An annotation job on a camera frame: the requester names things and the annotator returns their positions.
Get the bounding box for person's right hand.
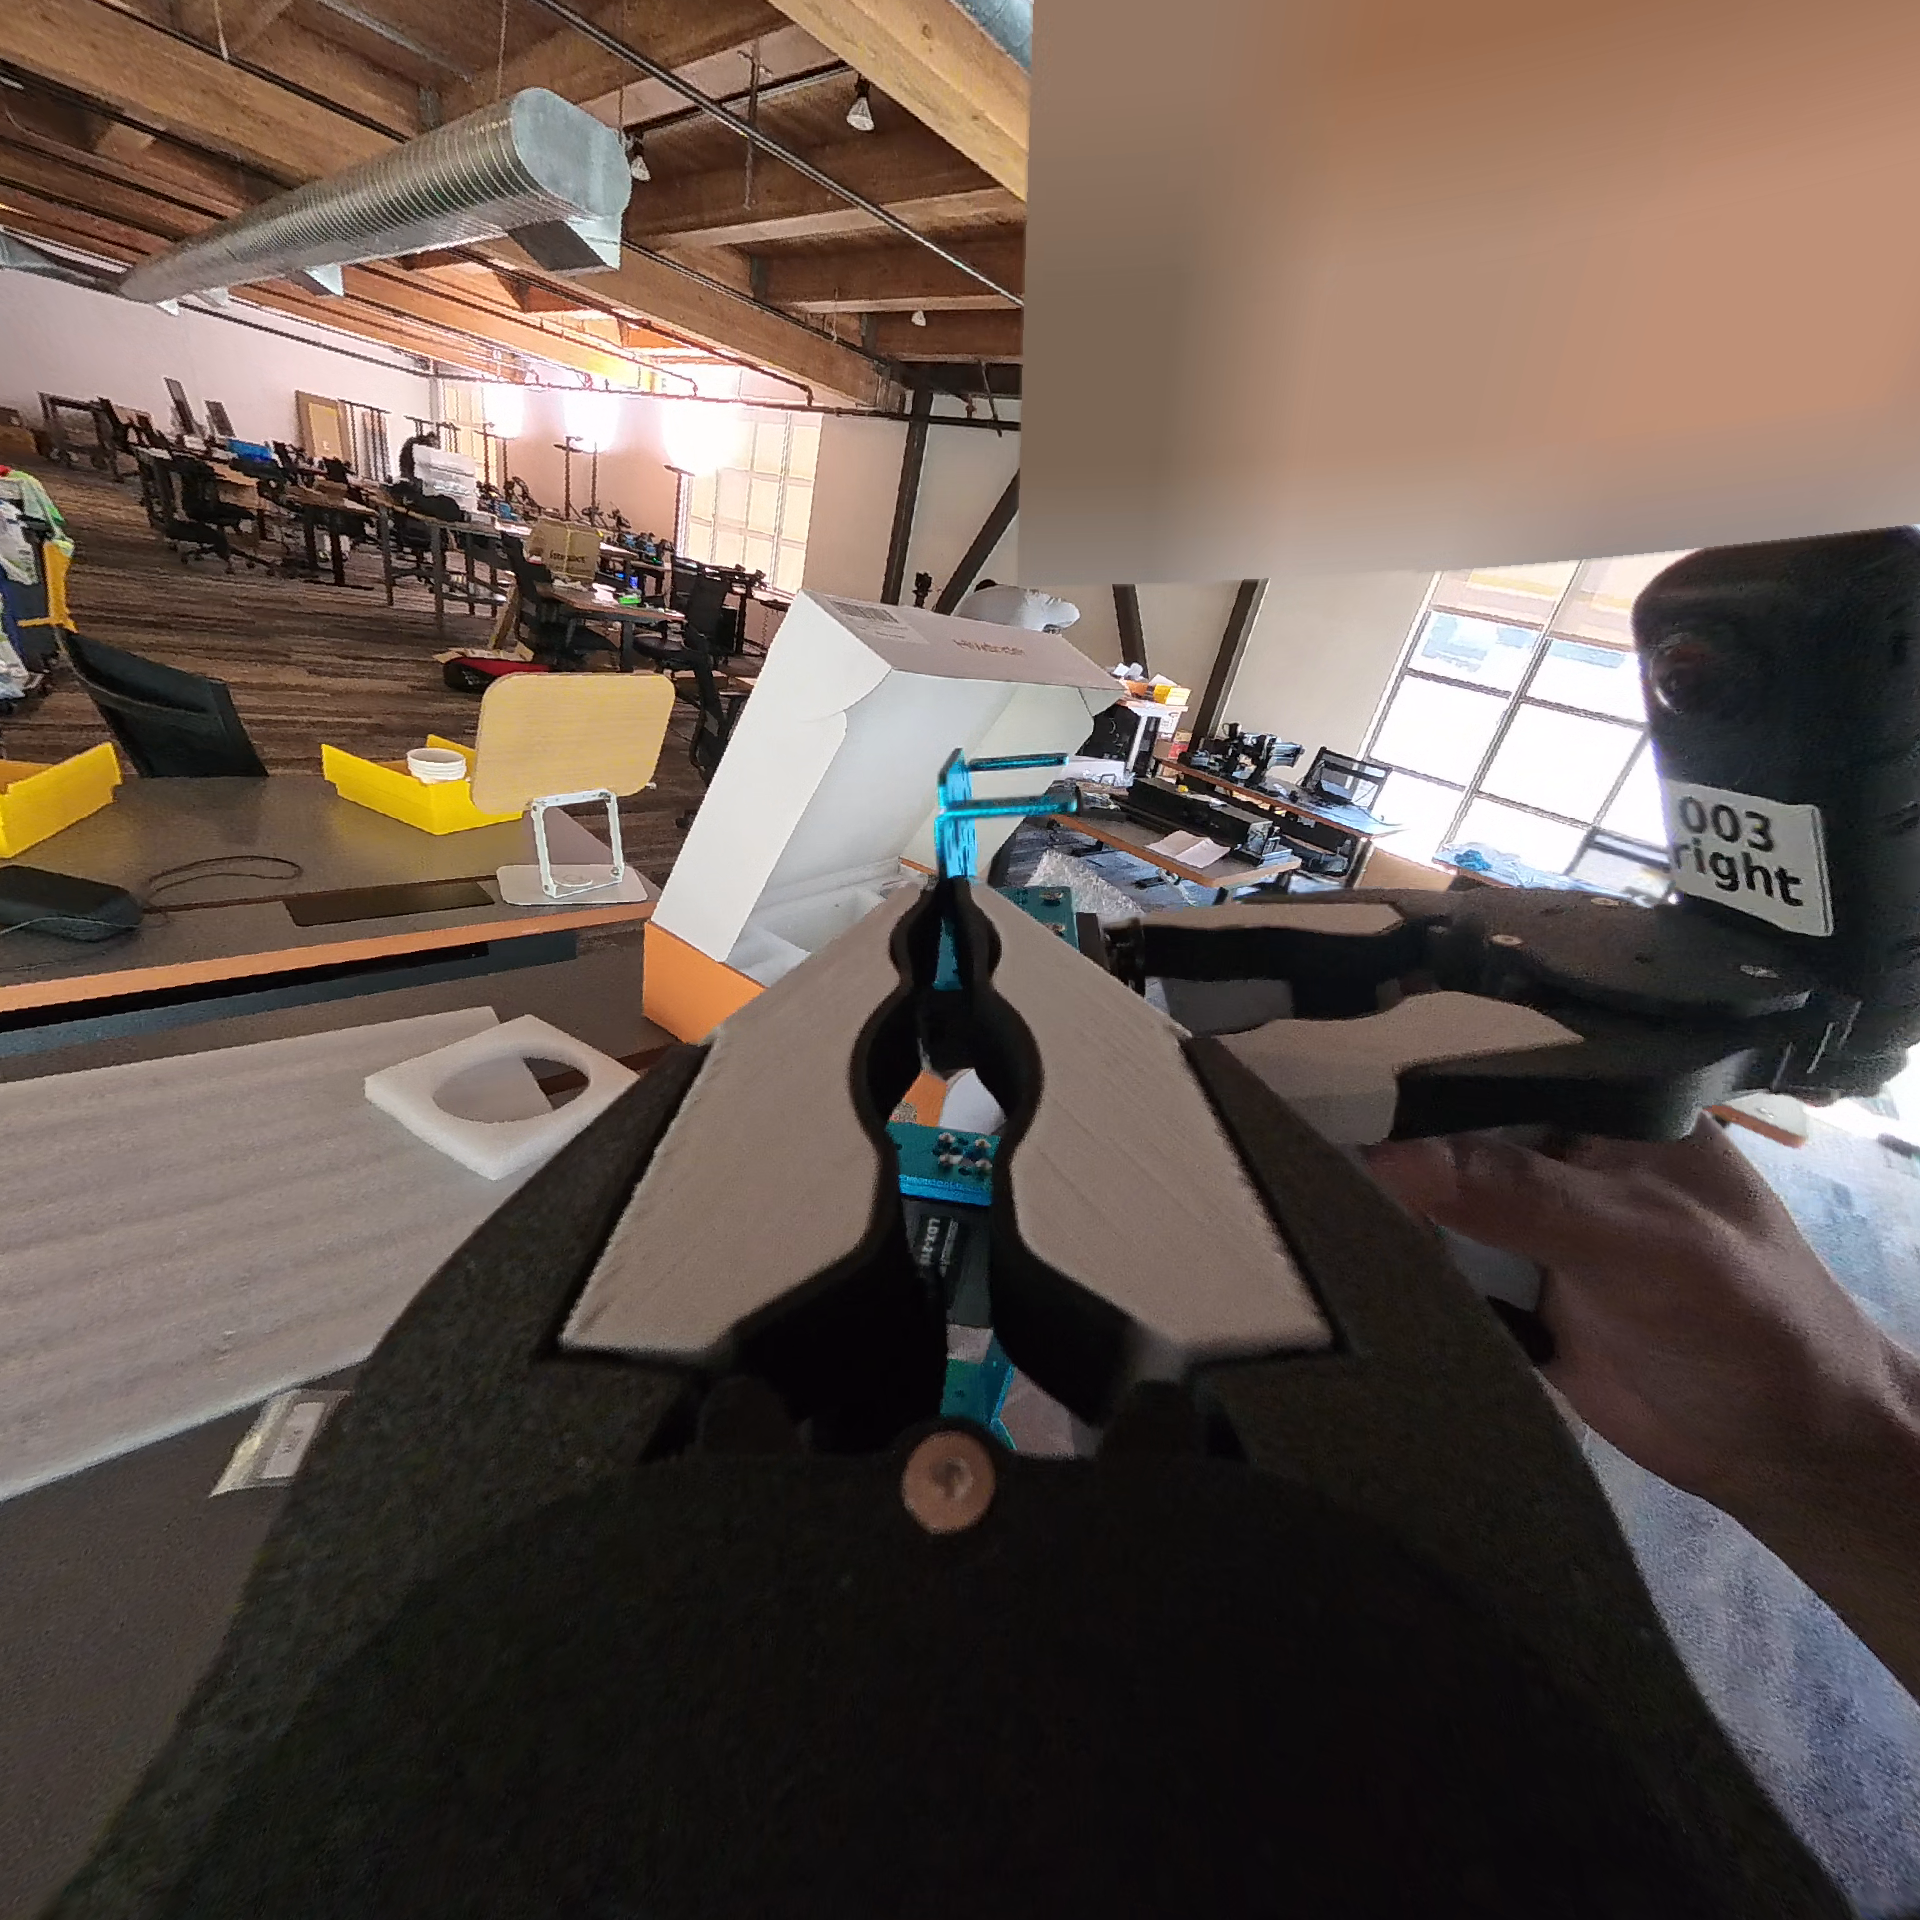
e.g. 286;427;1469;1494
1364;1125;1880;1528

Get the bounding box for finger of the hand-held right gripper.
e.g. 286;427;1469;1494
1195;994;1588;1152
1115;895;1451;997

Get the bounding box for wooden panel on clear stand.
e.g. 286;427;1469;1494
469;670;680;908

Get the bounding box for long workbench with equipment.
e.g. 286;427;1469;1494
1050;716;1404;903

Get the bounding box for large grid window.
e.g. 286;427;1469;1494
1355;555;1673;903

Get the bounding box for neighbouring grey desk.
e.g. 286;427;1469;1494
0;773;661;1052

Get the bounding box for person's right forearm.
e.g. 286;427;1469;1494
1739;1351;1920;1699

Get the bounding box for white foam piece with hole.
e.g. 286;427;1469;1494
364;1015;642;1182

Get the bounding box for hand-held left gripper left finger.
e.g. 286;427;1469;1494
556;876;948;1371

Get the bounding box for silver ventilation duct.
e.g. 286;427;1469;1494
115;87;635;310

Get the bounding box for dark grey desk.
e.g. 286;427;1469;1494
0;937;721;1920

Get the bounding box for white foam sheet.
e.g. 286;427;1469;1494
0;1003;670;1502

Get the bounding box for small zip bag white label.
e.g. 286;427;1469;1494
209;1387;353;1502

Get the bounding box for black computer mouse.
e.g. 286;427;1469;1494
0;865;146;945

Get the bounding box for orange and white cardboard box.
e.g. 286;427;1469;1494
642;589;1130;1049

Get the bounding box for blue servo bracket assembly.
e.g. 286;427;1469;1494
892;746;1145;1458

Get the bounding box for black office chair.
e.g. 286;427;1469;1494
60;630;271;783

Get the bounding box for yellow plastic bin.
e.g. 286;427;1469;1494
0;740;125;860
320;732;498;838

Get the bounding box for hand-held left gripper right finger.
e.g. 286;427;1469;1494
964;879;1334;1393

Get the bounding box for background office desks and chairs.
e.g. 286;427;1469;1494
29;383;798;679

